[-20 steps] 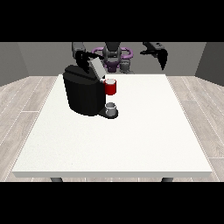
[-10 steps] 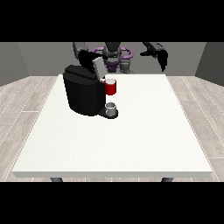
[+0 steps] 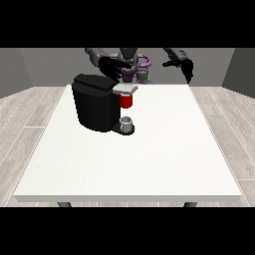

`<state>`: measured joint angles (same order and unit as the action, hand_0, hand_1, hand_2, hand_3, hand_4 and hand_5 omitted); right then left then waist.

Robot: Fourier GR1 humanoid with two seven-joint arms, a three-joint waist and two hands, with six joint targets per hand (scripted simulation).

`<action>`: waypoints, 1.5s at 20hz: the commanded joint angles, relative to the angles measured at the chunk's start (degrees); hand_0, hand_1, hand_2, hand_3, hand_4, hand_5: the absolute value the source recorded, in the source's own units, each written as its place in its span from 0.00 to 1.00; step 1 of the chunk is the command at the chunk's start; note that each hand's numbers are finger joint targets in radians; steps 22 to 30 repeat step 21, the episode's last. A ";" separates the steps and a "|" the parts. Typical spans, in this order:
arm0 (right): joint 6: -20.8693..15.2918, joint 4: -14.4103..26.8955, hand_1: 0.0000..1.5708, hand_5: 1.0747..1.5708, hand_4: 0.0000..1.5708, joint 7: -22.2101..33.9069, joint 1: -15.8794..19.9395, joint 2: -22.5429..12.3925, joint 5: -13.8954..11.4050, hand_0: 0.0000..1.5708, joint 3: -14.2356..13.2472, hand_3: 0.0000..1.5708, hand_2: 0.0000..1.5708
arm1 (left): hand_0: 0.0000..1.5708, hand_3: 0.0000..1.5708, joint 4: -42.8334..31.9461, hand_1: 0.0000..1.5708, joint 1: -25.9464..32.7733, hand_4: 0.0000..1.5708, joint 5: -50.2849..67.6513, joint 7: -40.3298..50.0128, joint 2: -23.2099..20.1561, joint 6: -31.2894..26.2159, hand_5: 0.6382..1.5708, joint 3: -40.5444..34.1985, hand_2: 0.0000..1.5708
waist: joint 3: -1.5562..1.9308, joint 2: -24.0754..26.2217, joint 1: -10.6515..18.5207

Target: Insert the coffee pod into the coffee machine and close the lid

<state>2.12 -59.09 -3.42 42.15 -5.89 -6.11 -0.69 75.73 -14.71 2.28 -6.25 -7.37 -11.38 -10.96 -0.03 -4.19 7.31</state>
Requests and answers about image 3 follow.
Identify black coffee machine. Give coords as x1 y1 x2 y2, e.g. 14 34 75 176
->
71 73 135 135

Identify small grey cup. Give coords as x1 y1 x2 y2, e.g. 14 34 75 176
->
120 116 133 131

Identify red pod holder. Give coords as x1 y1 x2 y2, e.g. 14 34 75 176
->
119 93 134 110

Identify pale grey machine lid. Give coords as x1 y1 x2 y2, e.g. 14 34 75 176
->
112 83 139 95

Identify grey robot trunk purple rings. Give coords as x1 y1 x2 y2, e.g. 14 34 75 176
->
109 48 153 85

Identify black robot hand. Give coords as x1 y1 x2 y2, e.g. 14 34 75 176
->
161 58 194 85
98 56 132 85

